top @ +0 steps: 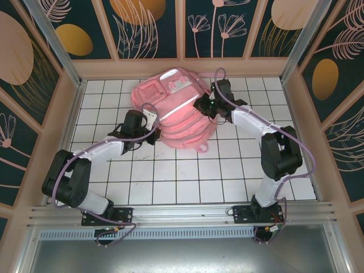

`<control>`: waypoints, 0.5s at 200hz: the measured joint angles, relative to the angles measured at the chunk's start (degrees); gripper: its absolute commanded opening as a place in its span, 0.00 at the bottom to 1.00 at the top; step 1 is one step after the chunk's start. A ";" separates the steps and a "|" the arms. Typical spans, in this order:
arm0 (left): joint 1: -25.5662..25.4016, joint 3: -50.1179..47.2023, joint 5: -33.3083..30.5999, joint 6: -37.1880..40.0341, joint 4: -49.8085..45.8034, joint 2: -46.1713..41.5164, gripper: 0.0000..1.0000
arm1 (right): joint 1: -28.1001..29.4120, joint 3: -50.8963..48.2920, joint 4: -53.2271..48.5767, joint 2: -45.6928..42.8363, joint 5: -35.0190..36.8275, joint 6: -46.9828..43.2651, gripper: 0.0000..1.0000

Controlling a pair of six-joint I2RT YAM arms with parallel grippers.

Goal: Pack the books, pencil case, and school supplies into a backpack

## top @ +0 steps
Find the pink backpack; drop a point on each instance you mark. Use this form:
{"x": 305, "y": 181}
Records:
{"x": 182, "y": 125}

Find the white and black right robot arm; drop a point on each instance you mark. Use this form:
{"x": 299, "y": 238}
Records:
{"x": 281, "y": 153}

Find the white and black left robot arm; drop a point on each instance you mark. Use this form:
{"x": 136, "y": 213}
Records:
{"x": 71, "y": 182}

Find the yellow power connector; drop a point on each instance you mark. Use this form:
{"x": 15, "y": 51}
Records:
{"x": 268, "y": 228}
{"x": 117, "y": 228}

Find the grey metal sheet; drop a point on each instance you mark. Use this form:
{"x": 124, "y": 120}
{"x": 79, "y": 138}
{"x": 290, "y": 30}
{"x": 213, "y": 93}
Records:
{"x": 182, "y": 256}

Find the aluminium side rail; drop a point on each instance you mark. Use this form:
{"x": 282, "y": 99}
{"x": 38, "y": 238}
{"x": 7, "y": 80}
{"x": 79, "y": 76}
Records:
{"x": 295, "y": 113}
{"x": 74, "y": 108}

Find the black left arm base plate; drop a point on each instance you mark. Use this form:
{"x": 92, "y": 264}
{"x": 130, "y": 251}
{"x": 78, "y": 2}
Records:
{"x": 125, "y": 214}

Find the aluminium frame post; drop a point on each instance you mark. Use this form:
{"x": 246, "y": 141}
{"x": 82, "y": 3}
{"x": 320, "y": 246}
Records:
{"x": 57, "y": 42}
{"x": 305, "y": 42}

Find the aluminium mounting rail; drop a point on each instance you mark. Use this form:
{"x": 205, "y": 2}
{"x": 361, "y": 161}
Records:
{"x": 182, "y": 213}

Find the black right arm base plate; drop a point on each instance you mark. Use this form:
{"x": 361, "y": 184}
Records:
{"x": 241, "y": 214}

